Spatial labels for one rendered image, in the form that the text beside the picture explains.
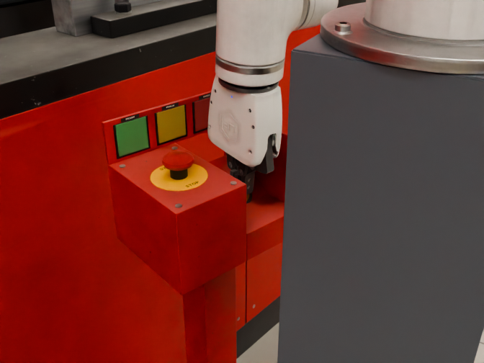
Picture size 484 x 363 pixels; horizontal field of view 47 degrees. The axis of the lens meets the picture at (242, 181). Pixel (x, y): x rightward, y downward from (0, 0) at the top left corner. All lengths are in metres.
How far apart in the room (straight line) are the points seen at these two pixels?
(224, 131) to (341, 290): 0.29
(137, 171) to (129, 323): 0.47
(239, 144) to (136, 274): 0.45
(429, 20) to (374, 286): 0.22
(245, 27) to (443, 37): 0.27
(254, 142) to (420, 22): 0.31
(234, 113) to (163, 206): 0.15
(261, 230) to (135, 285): 0.41
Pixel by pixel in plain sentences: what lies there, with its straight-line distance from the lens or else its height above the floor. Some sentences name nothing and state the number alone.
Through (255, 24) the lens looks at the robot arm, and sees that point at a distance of 0.63.
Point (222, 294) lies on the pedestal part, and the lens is 0.84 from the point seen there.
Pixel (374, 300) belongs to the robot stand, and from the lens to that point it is 0.51.
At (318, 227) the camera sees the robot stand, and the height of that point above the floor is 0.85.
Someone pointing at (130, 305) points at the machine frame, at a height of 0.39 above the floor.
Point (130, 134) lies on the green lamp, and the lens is 0.75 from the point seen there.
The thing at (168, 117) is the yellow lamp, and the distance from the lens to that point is 0.77.
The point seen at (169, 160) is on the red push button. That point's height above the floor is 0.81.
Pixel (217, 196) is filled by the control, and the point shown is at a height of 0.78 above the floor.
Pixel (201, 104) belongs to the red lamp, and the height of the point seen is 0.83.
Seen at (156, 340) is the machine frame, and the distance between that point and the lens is 1.22.
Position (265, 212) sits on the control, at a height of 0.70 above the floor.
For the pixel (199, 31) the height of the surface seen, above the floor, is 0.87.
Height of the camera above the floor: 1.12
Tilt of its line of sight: 30 degrees down
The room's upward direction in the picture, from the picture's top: straight up
